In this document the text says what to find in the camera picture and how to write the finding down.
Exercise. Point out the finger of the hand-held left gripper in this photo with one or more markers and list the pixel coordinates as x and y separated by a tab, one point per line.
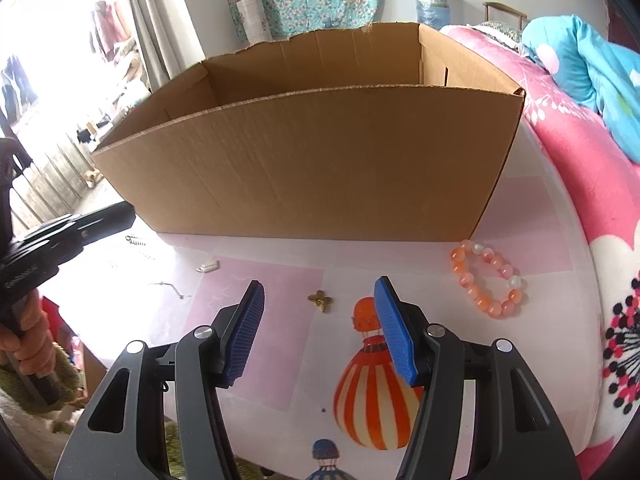
100	217
30	272

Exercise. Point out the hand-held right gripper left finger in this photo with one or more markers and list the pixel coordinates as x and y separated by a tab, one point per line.
245	330

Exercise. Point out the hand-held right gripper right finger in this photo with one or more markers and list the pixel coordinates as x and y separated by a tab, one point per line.
395	330

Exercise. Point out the brown cardboard box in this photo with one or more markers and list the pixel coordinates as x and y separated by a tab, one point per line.
300	170

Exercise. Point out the person's left hand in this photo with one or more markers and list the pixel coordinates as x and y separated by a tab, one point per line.
35	340

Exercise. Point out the small pearl hair clip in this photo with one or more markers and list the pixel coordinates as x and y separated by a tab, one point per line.
207	266

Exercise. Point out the green fluffy cloth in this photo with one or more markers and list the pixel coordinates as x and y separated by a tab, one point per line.
67	365

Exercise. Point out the cream fluffy blanket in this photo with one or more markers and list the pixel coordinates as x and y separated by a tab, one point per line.
30	435

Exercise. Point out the pink hanging garment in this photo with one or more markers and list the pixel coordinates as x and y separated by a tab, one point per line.
112	30

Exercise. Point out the grey curtain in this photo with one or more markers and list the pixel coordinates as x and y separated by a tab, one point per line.
160	25

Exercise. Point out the pink floral bed sheet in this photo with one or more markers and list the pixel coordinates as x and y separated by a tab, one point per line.
575	170

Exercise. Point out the white paper roll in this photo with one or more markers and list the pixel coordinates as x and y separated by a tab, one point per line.
254	20

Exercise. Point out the grey patterned cloth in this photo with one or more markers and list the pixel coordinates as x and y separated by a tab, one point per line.
495	27

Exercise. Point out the blue water jug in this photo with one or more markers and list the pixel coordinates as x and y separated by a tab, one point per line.
431	7

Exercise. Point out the blue quilt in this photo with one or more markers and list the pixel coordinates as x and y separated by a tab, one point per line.
590	70

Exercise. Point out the thin brown frame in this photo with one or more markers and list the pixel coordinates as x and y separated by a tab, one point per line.
500	5

